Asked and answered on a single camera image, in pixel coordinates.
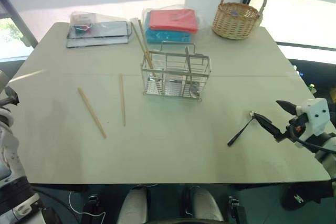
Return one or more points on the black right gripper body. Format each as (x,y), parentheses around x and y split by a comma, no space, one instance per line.
(295,129)

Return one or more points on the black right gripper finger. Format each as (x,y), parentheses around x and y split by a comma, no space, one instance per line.
(267,125)
(288,106)

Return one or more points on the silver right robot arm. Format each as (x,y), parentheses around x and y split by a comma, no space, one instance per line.
(328,157)

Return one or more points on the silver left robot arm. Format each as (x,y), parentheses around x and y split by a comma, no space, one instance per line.
(10,153)

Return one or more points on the black wheeled base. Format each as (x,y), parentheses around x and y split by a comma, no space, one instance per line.
(307,195)

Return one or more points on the black table clamp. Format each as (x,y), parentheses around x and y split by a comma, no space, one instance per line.
(233,201)
(93,199)

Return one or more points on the white rounded knee cover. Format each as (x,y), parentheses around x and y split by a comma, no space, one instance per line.
(207,205)
(132,205)

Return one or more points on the small purple item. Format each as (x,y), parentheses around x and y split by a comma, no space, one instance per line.
(234,13)

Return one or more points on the blue wrapped pack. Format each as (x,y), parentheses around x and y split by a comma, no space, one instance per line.
(168,37)

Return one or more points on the red wrapped pack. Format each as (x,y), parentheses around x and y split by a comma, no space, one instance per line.
(173,20)

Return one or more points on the wooden chopstick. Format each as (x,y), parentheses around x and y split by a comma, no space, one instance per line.
(92,113)
(139,39)
(122,100)
(144,37)

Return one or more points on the dark flat tray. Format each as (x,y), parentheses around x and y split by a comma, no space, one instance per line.
(99,37)

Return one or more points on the clear plastic bag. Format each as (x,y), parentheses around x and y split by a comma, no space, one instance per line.
(105,20)

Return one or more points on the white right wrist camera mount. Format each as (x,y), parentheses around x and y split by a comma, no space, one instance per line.
(315,111)

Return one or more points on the dark window frame post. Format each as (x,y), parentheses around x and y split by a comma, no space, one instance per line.
(21,22)

